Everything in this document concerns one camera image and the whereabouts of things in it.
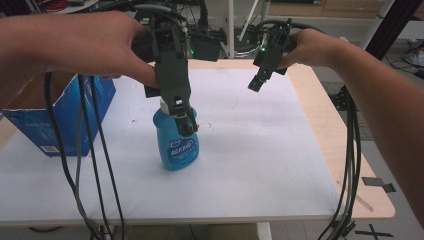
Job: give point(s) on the white metal frame bar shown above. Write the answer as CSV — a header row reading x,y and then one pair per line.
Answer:
x,y
378,23

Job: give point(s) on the person's right hand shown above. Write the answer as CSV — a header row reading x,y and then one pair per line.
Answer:
x,y
311,48

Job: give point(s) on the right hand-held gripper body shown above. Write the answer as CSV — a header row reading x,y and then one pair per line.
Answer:
x,y
271,56

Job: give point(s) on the white table leg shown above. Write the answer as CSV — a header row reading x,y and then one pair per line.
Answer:
x,y
264,231

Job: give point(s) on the black tape piece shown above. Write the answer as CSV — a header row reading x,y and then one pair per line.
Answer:
x,y
375,181

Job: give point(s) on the black tape cross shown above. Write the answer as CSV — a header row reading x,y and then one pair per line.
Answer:
x,y
373,233

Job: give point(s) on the person's left hand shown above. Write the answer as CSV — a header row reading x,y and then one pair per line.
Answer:
x,y
100,43

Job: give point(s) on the blue detergent bottle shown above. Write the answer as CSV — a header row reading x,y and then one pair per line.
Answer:
x,y
178,151

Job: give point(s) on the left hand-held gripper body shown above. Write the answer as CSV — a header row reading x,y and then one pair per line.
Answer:
x,y
173,76

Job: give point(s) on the beige tape strip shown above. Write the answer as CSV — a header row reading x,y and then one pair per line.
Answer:
x,y
361,200

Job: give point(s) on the white table mat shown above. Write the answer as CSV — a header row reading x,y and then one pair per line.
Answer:
x,y
240,150

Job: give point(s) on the blue cardboard box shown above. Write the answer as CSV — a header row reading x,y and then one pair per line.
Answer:
x,y
66,113

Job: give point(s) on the white stand post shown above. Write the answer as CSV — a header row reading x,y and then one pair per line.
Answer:
x,y
230,30

